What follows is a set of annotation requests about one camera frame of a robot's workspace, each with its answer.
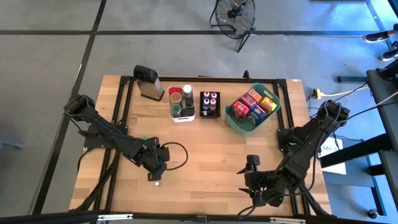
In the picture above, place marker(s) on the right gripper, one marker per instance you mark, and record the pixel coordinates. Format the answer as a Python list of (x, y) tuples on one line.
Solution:
[(264, 188)]

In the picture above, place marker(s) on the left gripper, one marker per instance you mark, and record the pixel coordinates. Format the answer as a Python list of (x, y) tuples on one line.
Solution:
[(154, 160)]

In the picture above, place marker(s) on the green-lidded oregano glass jar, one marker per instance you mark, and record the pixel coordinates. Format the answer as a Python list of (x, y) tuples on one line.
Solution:
[(176, 109)]

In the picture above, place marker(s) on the dark rectangular box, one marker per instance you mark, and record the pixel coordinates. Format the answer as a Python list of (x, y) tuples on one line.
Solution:
[(188, 112)]

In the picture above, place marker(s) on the black-lidded herb jar green label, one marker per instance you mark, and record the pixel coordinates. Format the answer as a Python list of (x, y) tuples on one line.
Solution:
[(189, 102)]

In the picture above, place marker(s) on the red patterned tin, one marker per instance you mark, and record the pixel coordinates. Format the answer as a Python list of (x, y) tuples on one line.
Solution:
[(240, 110)]

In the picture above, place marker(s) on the smoked paprika tin red lid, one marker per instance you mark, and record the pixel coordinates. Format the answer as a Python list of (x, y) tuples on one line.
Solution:
[(175, 90)]

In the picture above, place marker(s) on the blue-tipped squeeze bottle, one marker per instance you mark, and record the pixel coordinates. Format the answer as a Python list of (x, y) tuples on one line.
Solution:
[(206, 103)]

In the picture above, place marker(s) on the white-lidded spice jar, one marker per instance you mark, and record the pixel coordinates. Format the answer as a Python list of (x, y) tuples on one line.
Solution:
[(187, 90)]

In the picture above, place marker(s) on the yellow Corn Pops cereal box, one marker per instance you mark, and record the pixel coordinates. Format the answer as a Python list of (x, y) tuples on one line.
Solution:
[(268, 104)]

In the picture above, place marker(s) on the pink Raisin Bran cereal box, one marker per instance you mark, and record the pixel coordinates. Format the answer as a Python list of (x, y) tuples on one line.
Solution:
[(247, 100)]

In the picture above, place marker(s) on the pink-tipped squeeze bottle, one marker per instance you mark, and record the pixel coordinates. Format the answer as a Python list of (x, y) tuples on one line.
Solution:
[(213, 104)]

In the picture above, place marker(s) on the red-tipped squeeze bottle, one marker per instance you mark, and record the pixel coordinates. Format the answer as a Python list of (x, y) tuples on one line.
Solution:
[(206, 94)]

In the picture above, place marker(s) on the orange cereal box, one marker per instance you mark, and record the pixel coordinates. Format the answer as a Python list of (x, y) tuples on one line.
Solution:
[(255, 95)]

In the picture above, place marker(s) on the purple-tipped squeeze bottle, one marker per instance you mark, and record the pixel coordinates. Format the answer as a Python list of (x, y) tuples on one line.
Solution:
[(214, 95)]

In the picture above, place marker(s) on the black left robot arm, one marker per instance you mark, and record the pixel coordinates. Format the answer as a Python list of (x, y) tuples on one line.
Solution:
[(102, 129)]

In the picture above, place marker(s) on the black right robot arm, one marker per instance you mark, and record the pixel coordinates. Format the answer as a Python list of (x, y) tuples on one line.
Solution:
[(308, 146)]

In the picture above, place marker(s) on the white plastic bin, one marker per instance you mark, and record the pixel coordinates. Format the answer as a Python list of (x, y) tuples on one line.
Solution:
[(183, 119)]

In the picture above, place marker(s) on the teal plastic bin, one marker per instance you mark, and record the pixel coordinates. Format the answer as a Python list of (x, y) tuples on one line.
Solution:
[(245, 128)]

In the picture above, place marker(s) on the black slotted plastic basket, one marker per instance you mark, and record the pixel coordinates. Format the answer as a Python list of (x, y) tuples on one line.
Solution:
[(214, 115)]

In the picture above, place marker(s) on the white paper sign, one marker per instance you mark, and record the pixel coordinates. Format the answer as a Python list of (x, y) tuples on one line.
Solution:
[(335, 161)]

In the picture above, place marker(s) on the yellow power strip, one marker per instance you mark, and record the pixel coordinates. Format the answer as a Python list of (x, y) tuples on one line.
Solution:
[(317, 93)]

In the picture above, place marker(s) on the black overhead crossbar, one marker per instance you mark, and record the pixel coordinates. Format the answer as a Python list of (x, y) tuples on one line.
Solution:
[(46, 217)]

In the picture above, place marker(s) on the black caster wheel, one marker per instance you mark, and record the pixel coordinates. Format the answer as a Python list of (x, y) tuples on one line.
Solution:
[(372, 213)]

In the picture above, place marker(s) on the grey metal floor bar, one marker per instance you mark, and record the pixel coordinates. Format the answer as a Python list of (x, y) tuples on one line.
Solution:
[(351, 79)]

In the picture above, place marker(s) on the black workbench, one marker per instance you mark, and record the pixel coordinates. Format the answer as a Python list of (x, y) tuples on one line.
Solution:
[(385, 124)]

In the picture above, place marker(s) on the black floor fan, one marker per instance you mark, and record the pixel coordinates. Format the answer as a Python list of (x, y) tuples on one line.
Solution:
[(232, 13)]

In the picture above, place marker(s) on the person's shoe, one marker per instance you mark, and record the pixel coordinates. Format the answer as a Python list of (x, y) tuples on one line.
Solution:
[(376, 36), (388, 55)]

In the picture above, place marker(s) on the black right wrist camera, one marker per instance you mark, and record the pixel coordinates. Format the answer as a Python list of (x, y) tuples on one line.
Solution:
[(253, 161)]

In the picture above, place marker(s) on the small black camera box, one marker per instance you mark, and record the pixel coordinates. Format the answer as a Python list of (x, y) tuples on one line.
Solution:
[(201, 218)]

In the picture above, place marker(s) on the silver frame bracket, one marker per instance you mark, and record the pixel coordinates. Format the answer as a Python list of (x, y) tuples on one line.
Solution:
[(115, 216), (287, 220)]

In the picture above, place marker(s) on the black aluminium table frame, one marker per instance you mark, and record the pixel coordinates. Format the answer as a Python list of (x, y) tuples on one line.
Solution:
[(217, 79)]

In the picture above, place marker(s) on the blue-grey metal cart frame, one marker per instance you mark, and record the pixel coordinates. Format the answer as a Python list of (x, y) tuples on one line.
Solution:
[(348, 180)]

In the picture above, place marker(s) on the small black clamp post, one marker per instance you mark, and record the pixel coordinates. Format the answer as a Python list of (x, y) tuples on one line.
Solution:
[(246, 75)]

